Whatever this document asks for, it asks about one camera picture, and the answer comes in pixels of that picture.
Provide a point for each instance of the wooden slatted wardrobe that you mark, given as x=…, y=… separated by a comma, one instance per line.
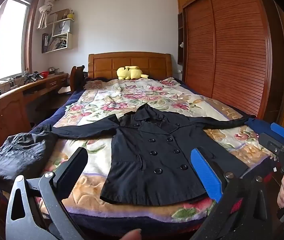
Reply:
x=232, y=55

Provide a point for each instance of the cork board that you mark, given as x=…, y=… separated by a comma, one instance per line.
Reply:
x=57, y=15

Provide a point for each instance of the wooden desk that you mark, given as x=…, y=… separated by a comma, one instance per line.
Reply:
x=4, y=115

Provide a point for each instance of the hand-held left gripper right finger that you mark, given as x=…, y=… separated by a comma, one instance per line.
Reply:
x=207, y=175

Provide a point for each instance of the black desk gadget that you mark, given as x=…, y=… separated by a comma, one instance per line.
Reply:
x=30, y=77

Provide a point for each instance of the red bed sheet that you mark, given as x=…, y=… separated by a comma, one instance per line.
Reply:
x=236, y=205

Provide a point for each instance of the yellow cup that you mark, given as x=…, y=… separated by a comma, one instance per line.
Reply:
x=71, y=15

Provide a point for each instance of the red bowl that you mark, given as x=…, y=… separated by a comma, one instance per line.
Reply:
x=44, y=74

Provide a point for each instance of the metal pot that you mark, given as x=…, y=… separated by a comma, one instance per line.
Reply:
x=51, y=69

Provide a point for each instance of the tied beige curtain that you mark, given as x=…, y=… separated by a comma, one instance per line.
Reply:
x=45, y=7

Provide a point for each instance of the person's left hand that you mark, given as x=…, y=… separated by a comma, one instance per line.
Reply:
x=130, y=235

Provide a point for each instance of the dark wooden corner shelf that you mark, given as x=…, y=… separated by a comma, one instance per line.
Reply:
x=180, y=30

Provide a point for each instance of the upright folders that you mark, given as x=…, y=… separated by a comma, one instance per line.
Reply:
x=45, y=42

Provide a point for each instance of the dark grey folded jacket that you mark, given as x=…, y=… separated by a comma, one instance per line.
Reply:
x=19, y=152

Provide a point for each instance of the white wall shelf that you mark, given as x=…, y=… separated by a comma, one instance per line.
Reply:
x=70, y=42

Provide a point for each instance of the stack of papers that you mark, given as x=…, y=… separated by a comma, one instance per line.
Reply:
x=58, y=43

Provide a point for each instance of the floral blanket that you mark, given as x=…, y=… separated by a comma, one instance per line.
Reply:
x=122, y=97

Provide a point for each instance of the wooden bed headboard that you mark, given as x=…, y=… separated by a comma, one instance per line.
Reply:
x=107, y=65

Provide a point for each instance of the window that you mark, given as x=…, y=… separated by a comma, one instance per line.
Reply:
x=6, y=42

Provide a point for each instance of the blue cloth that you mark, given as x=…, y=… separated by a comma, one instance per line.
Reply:
x=257, y=127

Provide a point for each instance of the white paper bag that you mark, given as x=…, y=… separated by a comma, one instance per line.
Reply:
x=62, y=27

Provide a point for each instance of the yellow plush toy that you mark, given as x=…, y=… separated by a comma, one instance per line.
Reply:
x=129, y=73

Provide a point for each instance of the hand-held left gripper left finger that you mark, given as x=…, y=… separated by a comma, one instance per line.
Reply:
x=72, y=170

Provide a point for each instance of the black double-breasted coat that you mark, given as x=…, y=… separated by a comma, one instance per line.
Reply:
x=152, y=155

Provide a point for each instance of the wooden chair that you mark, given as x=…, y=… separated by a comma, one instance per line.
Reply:
x=75, y=77

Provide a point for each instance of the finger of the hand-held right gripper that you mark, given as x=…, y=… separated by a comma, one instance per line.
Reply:
x=269, y=142
x=281, y=130

